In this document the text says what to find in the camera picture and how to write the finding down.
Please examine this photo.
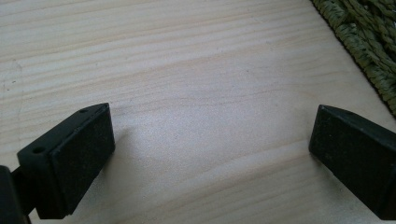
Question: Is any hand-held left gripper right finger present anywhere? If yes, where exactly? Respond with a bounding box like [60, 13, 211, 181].
[308, 104, 396, 221]

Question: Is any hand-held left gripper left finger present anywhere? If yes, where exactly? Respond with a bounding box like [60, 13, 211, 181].
[10, 103, 117, 220]

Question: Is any green woven mat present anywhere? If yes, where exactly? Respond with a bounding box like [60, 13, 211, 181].
[310, 0, 396, 117]

